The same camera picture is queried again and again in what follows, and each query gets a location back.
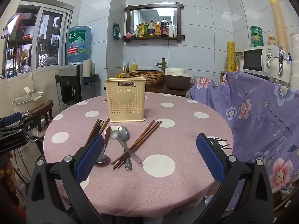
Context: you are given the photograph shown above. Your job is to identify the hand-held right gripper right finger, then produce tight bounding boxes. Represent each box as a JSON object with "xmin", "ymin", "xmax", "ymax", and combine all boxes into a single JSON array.
[{"xmin": 196, "ymin": 133, "xmax": 274, "ymax": 224}]

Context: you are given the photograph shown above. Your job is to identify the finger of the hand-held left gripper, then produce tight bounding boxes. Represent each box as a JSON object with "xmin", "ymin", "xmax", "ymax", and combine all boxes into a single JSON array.
[
  {"xmin": 0, "ymin": 112, "xmax": 24, "ymax": 128},
  {"xmin": 19, "ymin": 113, "xmax": 44, "ymax": 134}
]

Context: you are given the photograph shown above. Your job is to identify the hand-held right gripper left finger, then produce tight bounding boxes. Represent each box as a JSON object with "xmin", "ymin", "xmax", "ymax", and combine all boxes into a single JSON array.
[{"xmin": 26, "ymin": 134, "xmax": 105, "ymax": 224}]

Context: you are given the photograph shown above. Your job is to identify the wooden handle spoon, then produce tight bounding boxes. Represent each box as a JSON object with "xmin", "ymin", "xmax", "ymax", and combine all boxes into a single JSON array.
[{"xmin": 95, "ymin": 126, "xmax": 112, "ymax": 164}]

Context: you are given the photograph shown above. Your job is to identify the small metal spoon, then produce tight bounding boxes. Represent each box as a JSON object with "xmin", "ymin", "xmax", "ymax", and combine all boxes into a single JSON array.
[{"xmin": 110, "ymin": 129, "xmax": 143, "ymax": 164}]

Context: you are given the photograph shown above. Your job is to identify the large metal spoon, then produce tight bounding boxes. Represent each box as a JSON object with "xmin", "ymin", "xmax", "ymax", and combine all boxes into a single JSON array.
[{"xmin": 117, "ymin": 125, "xmax": 133, "ymax": 171}]

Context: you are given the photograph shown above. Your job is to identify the beige plastic utensil holder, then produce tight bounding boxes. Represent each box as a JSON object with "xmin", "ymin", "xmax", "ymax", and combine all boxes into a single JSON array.
[{"xmin": 104, "ymin": 77, "xmax": 147, "ymax": 123}]

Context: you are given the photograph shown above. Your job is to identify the person's left forearm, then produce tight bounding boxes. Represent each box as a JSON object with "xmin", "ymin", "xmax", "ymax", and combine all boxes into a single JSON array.
[{"xmin": 0, "ymin": 152, "xmax": 19, "ymax": 206}]

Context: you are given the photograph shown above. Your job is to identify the dark wooden stool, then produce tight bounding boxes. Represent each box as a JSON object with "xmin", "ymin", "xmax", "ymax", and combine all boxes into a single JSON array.
[{"xmin": 28, "ymin": 100, "xmax": 55, "ymax": 131}]

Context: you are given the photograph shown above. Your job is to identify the cream pot with lid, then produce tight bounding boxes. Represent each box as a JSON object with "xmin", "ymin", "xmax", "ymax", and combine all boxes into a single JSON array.
[{"xmin": 12, "ymin": 87, "xmax": 45, "ymax": 112}]

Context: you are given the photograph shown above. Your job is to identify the grey water dispenser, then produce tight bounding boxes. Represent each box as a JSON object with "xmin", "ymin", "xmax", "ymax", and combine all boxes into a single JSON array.
[{"xmin": 56, "ymin": 63, "xmax": 96, "ymax": 109}]

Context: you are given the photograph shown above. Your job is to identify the pink polka dot tablecloth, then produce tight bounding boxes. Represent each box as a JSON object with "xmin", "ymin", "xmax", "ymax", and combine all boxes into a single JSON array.
[{"xmin": 43, "ymin": 92, "xmax": 235, "ymax": 217}]

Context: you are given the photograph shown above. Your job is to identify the purple floral cloth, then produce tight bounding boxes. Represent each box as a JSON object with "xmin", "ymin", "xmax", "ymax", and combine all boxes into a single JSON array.
[{"xmin": 188, "ymin": 71, "xmax": 299, "ymax": 213}]

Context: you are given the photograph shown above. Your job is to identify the blue grey holder tray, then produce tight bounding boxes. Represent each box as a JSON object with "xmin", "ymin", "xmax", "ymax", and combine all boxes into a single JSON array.
[{"xmin": 84, "ymin": 74, "xmax": 100, "ymax": 84}]

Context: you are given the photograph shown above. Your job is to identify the dark wooden sink cabinet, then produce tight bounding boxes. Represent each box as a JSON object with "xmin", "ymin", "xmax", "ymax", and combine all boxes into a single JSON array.
[{"xmin": 145, "ymin": 87, "xmax": 187, "ymax": 97}]

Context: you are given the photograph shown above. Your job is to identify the light wooden rack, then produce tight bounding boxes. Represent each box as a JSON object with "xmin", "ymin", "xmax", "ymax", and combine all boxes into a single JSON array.
[{"xmin": 220, "ymin": 51, "xmax": 244, "ymax": 83}]

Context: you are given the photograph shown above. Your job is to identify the metal framed window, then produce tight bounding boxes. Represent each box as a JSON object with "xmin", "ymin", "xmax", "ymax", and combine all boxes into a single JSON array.
[{"xmin": 0, "ymin": 1, "xmax": 73, "ymax": 80}]

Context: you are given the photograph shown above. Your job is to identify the brown white rice cooker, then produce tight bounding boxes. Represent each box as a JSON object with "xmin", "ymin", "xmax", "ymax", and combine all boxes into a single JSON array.
[{"xmin": 164, "ymin": 68, "xmax": 192, "ymax": 91}]

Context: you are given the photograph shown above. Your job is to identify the blue water jug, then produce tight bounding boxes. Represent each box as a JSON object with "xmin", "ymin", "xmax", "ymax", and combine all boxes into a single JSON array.
[{"xmin": 66, "ymin": 26, "xmax": 92, "ymax": 63}]

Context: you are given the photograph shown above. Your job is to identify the mounted phone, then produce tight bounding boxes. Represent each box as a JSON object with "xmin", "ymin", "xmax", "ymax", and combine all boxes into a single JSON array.
[{"xmin": 1, "ymin": 14, "xmax": 20, "ymax": 39}]

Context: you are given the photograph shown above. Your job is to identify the woven pattern basin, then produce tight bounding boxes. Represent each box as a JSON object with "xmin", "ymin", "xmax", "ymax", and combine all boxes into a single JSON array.
[{"xmin": 129, "ymin": 69, "xmax": 166, "ymax": 88}]

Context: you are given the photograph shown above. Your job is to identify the yellow wrapped roll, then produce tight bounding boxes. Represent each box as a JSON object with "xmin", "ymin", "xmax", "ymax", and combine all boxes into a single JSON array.
[{"xmin": 227, "ymin": 41, "xmax": 236, "ymax": 73}]

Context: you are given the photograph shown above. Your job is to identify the bronze faucet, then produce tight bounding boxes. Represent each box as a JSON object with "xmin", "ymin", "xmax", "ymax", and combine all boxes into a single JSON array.
[{"xmin": 156, "ymin": 58, "xmax": 167, "ymax": 71}]

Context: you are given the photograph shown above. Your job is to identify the white microwave oven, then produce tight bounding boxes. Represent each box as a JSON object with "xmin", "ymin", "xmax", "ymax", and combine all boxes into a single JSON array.
[{"xmin": 242, "ymin": 45, "xmax": 292, "ymax": 80}]

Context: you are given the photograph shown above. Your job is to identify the green hanging packet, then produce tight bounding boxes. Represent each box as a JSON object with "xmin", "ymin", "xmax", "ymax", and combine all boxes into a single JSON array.
[{"xmin": 113, "ymin": 22, "xmax": 122, "ymax": 41}]

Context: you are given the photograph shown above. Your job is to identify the dark soy sauce bottle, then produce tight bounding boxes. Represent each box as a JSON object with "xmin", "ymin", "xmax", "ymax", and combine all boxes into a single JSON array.
[{"xmin": 160, "ymin": 17, "xmax": 169, "ymax": 37}]

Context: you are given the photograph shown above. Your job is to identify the wooden framed mirror shelf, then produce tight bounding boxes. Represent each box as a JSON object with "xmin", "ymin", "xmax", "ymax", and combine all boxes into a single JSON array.
[{"xmin": 124, "ymin": 2, "xmax": 185, "ymax": 43}]

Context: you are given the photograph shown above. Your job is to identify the stack of yellow paper cups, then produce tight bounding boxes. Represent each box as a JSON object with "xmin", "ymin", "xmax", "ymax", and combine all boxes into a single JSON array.
[{"xmin": 267, "ymin": 0, "xmax": 288, "ymax": 52}]

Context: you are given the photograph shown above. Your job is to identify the black cable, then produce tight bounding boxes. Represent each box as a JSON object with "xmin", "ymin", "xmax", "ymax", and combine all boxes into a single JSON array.
[{"xmin": 12, "ymin": 145, "xmax": 31, "ymax": 187}]

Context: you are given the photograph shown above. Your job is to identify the chrome handle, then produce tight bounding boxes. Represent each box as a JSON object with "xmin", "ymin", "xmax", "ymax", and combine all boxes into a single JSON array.
[{"xmin": 278, "ymin": 47, "xmax": 285, "ymax": 77}]

